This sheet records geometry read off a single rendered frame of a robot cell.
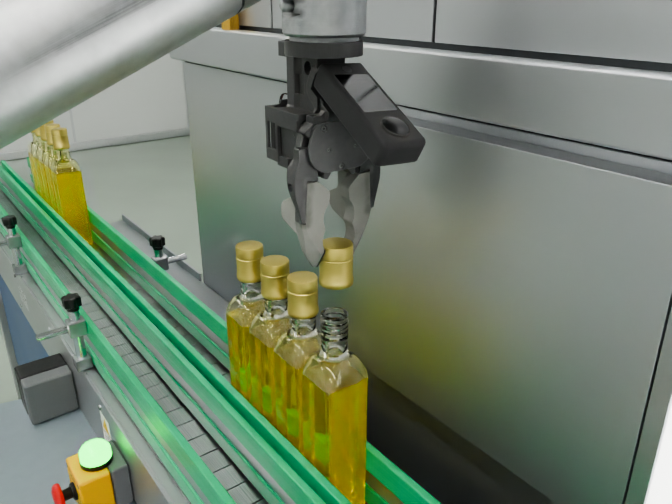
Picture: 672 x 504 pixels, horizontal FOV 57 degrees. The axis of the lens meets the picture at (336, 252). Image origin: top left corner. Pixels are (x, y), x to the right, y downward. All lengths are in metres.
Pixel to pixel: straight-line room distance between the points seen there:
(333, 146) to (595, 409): 0.33
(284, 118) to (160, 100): 6.27
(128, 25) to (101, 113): 6.32
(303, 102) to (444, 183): 0.17
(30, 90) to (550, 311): 0.46
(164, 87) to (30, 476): 5.94
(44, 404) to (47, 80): 0.93
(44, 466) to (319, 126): 0.78
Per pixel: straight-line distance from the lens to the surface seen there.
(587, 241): 0.56
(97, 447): 0.98
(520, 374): 0.65
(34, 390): 1.20
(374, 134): 0.50
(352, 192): 0.61
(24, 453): 1.19
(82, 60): 0.34
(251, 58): 0.95
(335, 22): 0.55
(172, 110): 6.91
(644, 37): 0.55
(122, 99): 6.71
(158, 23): 0.35
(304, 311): 0.68
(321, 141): 0.57
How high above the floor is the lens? 1.45
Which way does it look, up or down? 23 degrees down
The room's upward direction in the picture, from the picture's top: straight up
